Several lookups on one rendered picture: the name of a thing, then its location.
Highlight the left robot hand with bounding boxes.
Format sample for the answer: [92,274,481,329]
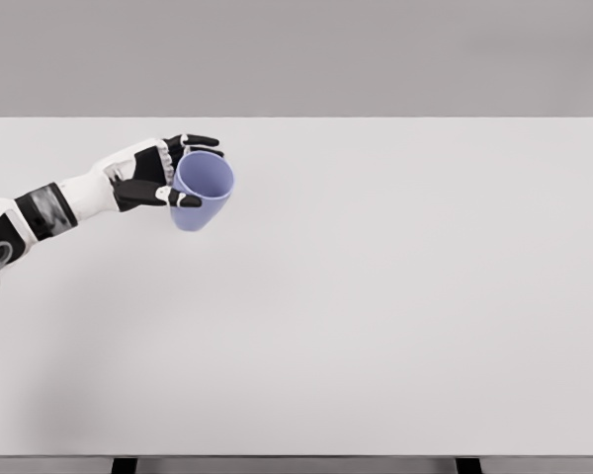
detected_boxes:
[93,132,225,214]

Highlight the lavender blue plastic cup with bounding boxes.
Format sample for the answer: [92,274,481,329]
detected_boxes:
[169,150,235,233]

